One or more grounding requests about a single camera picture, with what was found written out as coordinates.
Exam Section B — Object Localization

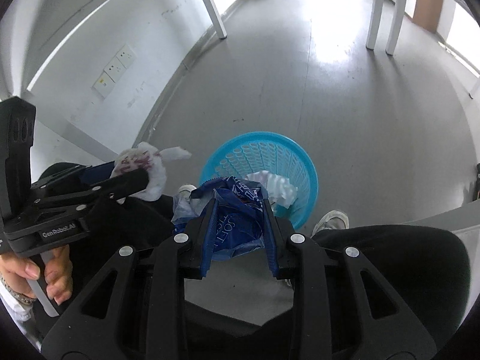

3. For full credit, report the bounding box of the small patterned tissue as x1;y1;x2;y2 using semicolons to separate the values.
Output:
110;141;191;202

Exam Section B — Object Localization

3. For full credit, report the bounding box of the blue plastic snack bag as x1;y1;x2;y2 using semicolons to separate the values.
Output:
172;176;277;263

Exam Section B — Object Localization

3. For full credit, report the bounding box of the pink white paper bag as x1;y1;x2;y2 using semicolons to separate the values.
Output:
245;170;298;209

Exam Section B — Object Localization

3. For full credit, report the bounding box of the blue plastic trash basket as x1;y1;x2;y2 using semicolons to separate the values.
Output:
199;131;319;230

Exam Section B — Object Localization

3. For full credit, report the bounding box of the person's left hand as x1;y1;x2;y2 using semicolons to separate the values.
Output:
1;245;72;305

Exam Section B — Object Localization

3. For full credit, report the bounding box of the black trousers left leg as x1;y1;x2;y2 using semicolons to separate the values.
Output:
62;195;174;305

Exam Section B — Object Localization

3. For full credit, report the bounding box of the black trousers leg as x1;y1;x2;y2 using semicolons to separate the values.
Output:
185;225;470;359
62;195;174;305

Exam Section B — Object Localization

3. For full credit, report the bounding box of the black trousers right leg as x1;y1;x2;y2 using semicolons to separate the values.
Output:
185;225;470;359

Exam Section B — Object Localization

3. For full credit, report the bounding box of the white right sneaker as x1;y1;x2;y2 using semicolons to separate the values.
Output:
312;210;350;236

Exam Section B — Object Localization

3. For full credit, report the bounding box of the white sneaker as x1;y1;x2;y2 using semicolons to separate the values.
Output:
175;184;197;203
312;210;350;236

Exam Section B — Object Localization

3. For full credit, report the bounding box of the white left sneaker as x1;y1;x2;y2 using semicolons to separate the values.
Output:
175;184;197;203

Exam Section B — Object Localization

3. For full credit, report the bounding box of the white table leg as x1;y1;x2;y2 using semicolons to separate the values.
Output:
202;0;228;40

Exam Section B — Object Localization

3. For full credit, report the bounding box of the white chair leg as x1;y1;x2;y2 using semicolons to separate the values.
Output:
385;0;407;56
365;0;384;50

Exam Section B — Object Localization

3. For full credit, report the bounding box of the white wall socket panel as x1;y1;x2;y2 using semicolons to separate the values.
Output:
93;44;136;98

